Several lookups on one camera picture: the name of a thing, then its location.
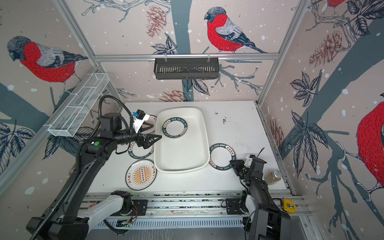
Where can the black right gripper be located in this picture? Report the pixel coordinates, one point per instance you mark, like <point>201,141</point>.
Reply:
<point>237,165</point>

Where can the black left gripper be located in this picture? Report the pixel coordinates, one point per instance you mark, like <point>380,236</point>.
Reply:
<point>146,142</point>

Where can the green rim plate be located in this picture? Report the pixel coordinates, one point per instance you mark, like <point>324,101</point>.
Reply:
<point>139,153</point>
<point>174,127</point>
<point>221,156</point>

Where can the orange sunburst plate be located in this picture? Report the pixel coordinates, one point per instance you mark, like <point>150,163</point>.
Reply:
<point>150,121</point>
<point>141,174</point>

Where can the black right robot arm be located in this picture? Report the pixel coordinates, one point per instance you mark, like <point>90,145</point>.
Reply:
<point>267,221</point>

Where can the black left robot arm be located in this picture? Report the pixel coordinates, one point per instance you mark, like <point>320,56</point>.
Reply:
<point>61,220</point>

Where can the white plastic bin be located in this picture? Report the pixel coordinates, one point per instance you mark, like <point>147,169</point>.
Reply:
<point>187,153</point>

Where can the glass spice jar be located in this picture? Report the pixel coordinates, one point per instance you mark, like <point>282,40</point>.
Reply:
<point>272,177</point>

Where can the yellow tape measure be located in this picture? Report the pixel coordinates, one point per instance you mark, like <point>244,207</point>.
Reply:
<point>289,206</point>

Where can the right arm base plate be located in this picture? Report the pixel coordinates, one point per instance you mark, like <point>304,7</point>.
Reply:
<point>236,206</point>

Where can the aluminium rail front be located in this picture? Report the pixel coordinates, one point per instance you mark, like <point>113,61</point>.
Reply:
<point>195,205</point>

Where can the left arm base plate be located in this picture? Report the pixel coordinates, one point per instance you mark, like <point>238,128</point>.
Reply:
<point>139,208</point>

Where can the white wire mesh basket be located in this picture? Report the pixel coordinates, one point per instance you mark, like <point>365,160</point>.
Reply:
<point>81,102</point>

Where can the black wall basket shelf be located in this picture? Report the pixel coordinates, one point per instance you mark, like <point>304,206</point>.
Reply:
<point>186,69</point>

